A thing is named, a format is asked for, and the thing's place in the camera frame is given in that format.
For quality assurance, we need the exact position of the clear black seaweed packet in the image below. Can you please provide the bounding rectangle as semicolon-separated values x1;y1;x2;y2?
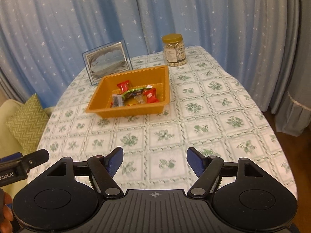
111;94;124;108

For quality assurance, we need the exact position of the small tan caramel candy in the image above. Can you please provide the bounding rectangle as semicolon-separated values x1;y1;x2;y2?
134;95;145;104

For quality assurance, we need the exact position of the green silver snack bag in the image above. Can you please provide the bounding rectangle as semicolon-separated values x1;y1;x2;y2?
122;85;153;100

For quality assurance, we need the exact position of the red square snack packet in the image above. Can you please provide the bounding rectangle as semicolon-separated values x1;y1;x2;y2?
143;88;159;104

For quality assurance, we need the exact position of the small red candy packet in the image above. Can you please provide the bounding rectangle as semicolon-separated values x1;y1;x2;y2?
117;80;130;94

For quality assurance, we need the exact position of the person's left hand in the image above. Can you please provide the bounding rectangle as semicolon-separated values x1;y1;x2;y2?
1;189;14;233

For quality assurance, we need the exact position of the yellow-green sofa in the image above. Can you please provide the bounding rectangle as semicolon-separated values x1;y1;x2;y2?
0;98;53;195

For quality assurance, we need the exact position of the green zigzag cushion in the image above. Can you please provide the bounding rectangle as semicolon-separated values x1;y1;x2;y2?
6;94;49;154

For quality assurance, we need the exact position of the green floral tablecloth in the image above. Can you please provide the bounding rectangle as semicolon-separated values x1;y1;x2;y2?
31;47;297;194

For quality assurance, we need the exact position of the orange plastic tray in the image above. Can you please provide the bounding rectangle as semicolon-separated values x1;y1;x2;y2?
85;65;170;118

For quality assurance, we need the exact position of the grey side curtain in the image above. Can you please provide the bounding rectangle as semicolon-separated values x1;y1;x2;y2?
270;0;310;136

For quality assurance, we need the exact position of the nut jar with gold lid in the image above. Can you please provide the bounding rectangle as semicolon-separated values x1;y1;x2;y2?
162;33;186;67

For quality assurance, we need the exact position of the blue star curtain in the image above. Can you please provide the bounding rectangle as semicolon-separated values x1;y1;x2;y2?
1;0;299;111

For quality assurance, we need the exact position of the glass sand picture frame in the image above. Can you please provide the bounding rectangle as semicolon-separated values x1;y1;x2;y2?
82;39;133;86

